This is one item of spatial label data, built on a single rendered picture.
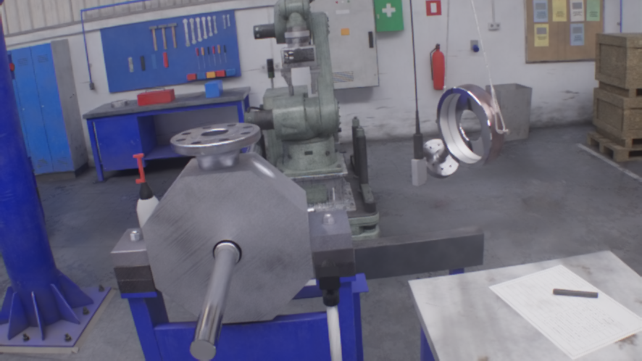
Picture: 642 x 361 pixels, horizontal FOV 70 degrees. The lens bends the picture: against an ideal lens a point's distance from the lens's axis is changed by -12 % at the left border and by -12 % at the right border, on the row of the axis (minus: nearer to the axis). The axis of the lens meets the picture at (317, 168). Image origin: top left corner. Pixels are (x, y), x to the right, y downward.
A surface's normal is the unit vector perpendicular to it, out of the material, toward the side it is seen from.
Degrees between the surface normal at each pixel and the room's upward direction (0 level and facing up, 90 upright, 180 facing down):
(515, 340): 0
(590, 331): 0
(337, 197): 90
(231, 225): 90
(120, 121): 90
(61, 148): 90
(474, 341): 0
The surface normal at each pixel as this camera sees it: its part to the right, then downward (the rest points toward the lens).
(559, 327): -0.09, -0.95
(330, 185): 0.03, 0.29
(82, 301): 0.39, 0.24
